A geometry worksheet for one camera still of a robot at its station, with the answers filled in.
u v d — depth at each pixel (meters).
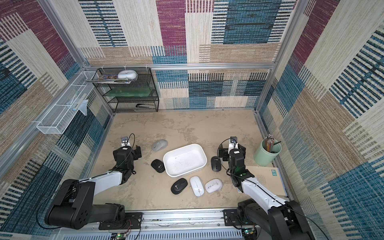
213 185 0.82
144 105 1.11
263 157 0.85
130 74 0.89
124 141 0.78
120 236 0.70
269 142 0.82
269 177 0.88
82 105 0.78
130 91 0.94
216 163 0.90
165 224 0.73
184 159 0.94
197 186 0.81
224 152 0.77
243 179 0.60
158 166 0.89
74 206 0.43
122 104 1.19
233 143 0.72
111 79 0.92
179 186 0.84
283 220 0.41
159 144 0.98
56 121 0.70
